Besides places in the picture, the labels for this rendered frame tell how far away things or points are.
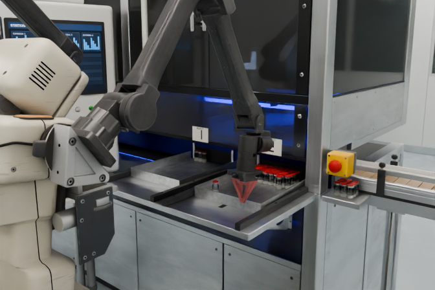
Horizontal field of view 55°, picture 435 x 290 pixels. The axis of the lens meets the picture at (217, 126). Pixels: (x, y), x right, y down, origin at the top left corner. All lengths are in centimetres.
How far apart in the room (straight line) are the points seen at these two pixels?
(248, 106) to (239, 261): 77
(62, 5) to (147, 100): 105
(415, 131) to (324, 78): 477
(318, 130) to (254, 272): 64
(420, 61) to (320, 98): 467
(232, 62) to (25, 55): 51
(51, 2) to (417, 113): 504
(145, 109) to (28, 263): 42
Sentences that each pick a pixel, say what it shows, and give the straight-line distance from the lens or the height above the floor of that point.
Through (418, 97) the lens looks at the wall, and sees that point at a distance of 604.
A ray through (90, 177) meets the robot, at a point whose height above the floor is 112.
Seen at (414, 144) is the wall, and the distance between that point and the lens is 614.
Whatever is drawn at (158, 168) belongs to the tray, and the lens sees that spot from 173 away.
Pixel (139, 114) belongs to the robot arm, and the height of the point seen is 123.
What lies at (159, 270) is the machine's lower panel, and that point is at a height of 31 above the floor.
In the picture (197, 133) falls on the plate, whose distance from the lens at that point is 171.
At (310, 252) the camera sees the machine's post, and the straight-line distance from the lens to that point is 156.
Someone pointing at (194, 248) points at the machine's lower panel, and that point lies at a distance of 190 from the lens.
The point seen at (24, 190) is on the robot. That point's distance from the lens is 96.
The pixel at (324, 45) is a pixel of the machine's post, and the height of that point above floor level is 137.
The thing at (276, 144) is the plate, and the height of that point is 103.
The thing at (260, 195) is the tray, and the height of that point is 88.
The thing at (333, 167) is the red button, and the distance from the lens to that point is 137.
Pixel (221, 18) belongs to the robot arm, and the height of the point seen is 144.
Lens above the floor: 136
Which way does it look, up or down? 11 degrees down
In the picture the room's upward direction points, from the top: straight up
